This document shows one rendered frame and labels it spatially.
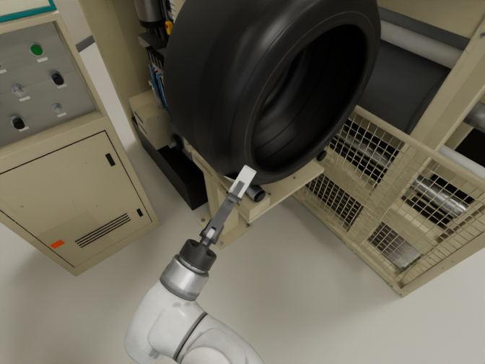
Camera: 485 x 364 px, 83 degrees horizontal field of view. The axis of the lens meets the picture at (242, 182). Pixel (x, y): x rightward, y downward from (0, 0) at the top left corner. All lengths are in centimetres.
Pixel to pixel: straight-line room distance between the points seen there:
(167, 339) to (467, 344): 163
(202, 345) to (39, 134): 99
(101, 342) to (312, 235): 131
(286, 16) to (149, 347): 65
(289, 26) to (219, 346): 57
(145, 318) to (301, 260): 127
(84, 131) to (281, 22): 92
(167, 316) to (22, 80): 89
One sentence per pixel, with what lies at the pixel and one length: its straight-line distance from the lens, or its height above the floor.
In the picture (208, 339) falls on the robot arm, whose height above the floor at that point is 103.
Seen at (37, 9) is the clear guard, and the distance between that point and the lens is 109.
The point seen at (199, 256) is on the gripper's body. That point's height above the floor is 107.
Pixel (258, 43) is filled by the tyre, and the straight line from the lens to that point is 53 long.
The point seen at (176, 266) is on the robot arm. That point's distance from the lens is 58.
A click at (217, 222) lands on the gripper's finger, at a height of 111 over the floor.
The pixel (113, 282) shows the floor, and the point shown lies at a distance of 183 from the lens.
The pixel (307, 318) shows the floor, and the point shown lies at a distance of 166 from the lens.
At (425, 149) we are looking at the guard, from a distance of 100.
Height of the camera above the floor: 159
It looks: 52 degrees down
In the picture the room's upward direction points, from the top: straight up
